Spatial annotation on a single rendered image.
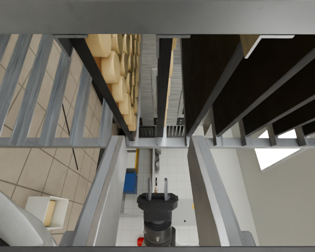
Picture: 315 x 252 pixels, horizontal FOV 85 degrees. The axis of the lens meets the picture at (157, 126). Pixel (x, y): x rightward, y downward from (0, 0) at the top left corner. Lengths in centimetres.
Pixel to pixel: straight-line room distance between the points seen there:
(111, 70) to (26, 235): 34
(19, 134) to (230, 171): 442
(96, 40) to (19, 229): 37
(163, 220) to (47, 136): 45
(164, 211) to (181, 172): 383
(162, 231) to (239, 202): 407
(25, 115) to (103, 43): 54
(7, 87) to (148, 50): 190
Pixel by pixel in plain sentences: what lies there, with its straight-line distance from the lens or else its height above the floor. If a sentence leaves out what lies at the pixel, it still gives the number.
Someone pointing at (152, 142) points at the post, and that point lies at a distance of 55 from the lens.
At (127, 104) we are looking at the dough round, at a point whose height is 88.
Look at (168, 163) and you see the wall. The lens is 442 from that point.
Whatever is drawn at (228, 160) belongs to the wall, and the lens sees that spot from 478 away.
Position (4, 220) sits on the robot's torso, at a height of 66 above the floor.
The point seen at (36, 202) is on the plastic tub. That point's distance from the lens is 162.
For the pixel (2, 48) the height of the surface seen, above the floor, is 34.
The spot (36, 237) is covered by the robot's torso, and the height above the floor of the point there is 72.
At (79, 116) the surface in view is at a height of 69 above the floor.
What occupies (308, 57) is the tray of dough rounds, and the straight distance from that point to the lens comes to 30.
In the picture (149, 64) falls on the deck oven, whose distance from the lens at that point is 226.
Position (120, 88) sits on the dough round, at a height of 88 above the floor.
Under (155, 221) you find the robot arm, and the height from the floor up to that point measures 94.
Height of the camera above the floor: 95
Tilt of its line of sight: level
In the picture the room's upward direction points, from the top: 90 degrees clockwise
